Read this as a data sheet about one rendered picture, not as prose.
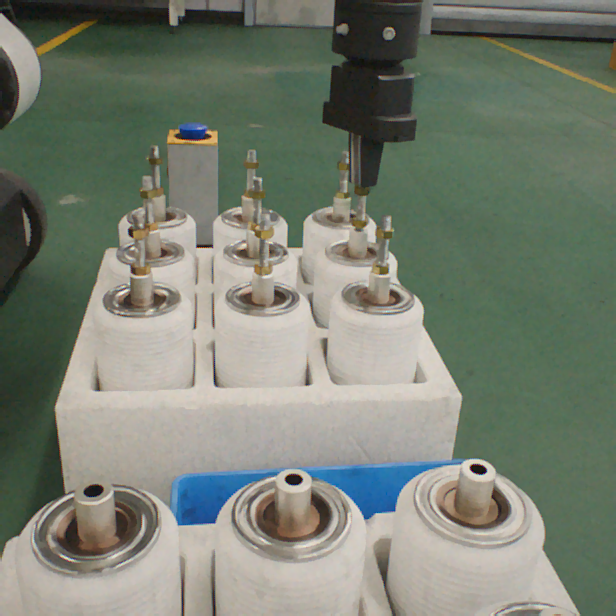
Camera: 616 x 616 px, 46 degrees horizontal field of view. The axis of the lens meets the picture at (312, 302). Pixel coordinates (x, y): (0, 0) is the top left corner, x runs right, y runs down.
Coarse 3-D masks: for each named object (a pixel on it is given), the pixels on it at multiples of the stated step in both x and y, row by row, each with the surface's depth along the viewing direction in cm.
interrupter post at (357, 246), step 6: (354, 228) 85; (354, 234) 84; (360, 234) 83; (366, 234) 84; (354, 240) 84; (360, 240) 84; (366, 240) 84; (348, 246) 85; (354, 246) 84; (360, 246) 84; (366, 246) 85; (348, 252) 85; (354, 252) 84; (360, 252) 84; (366, 252) 85
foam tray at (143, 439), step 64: (64, 384) 71; (320, 384) 73; (384, 384) 74; (448, 384) 74; (64, 448) 69; (128, 448) 70; (192, 448) 71; (256, 448) 72; (320, 448) 73; (384, 448) 74; (448, 448) 75
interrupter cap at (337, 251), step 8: (344, 240) 88; (328, 248) 86; (336, 248) 86; (344, 248) 87; (368, 248) 87; (376, 248) 87; (328, 256) 84; (336, 256) 84; (344, 256) 84; (368, 256) 85; (376, 256) 84; (344, 264) 82; (352, 264) 82; (360, 264) 82; (368, 264) 82
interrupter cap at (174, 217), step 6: (132, 210) 94; (138, 210) 94; (168, 210) 95; (174, 210) 95; (180, 210) 95; (126, 216) 92; (168, 216) 94; (174, 216) 93; (180, 216) 93; (186, 216) 93; (132, 222) 90; (162, 222) 91; (168, 222) 91; (174, 222) 91; (180, 222) 91; (162, 228) 90
